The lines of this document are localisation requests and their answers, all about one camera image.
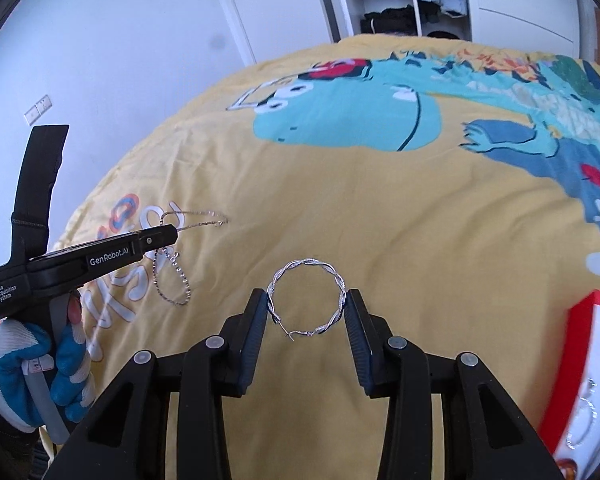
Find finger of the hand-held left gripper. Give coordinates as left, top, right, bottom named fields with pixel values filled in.
left=130, top=224, right=179, bottom=263

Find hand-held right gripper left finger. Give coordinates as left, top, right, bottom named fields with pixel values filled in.
left=42, top=288, right=270, bottom=480

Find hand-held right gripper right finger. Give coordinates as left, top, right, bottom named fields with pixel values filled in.
left=344, top=288, right=566, bottom=480

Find twisted silver hoop earring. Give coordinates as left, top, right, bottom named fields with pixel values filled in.
left=266, top=258, right=348, bottom=343

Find red jewelry box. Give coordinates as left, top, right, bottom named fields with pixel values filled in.
left=537, top=290, right=600, bottom=480

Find person's left hand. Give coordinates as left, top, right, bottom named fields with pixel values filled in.
left=0, top=295, right=97, bottom=433

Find beaded silver hoop earring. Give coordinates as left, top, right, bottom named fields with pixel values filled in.
left=152, top=246, right=192, bottom=307

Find yellow printed blanket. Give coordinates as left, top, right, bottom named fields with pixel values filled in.
left=45, top=35, right=600, bottom=480

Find amber bangle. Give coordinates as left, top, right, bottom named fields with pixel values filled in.
left=555, top=457, right=581, bottom=480

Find folded dark clothes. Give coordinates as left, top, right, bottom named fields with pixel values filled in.
left=360, top=6, right=417, bottom=36

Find white wardrobe sliding door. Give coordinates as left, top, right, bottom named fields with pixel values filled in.
left=459, top=0, right=581, bottom=58

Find wall switch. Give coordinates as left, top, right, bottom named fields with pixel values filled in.
left=24, top=94, right=53, bottom=127

